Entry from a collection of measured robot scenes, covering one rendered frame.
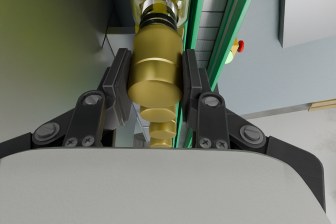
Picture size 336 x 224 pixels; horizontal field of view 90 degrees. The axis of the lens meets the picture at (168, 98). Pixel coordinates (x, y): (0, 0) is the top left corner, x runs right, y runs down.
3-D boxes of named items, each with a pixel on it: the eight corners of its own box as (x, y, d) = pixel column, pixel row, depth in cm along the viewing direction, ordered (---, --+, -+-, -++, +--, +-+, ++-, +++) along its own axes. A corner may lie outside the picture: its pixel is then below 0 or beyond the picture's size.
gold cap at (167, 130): (149, 97, 21) (146, 130, 19) (177, 97, 21) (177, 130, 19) (151, 109, 24) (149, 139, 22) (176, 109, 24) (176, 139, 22)
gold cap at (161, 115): (140, 67, 16) (135, 107, 14) (176, 67, 16) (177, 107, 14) (144, 87, 19) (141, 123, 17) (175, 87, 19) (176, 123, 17)
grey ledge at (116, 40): (112, 11, 47) (103, 39, 41) (143, 11, 47) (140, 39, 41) (148, 129, 129) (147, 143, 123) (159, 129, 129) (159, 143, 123)
